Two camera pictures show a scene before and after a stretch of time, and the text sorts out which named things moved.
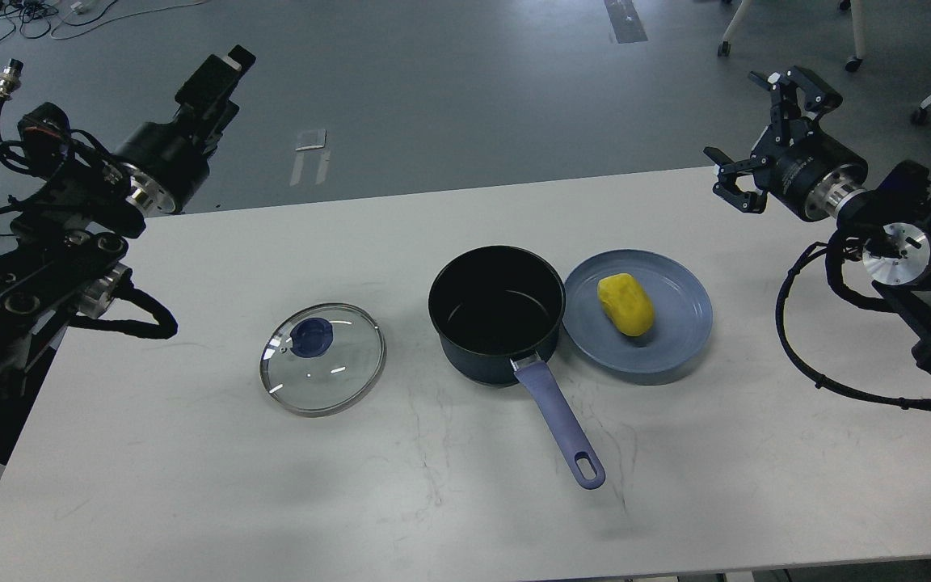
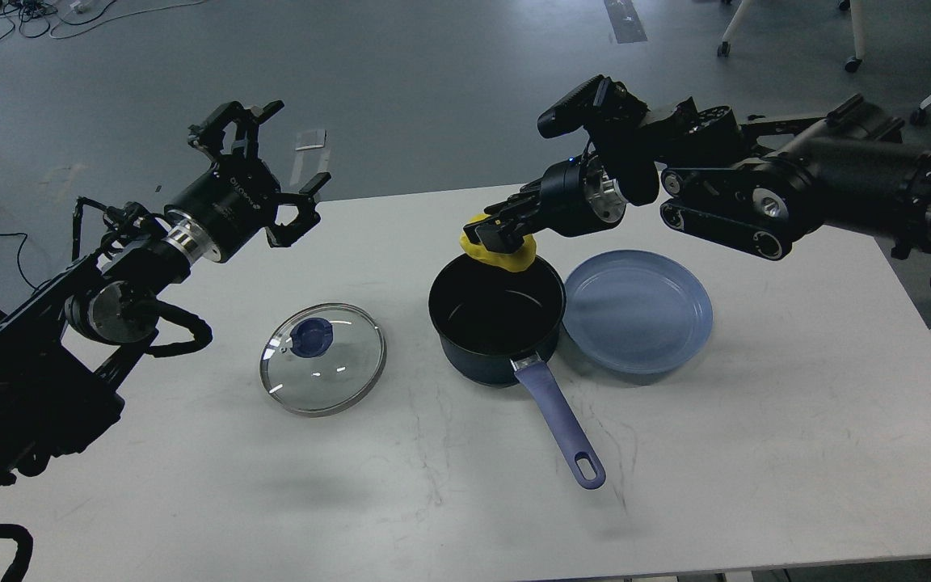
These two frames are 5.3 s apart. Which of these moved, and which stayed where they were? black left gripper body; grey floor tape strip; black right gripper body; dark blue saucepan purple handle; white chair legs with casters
Moved: black left gripper body; black right gripper body
Stayed: grey floor tape strip; white chair legs with casters; dark blue saucepan purple handle
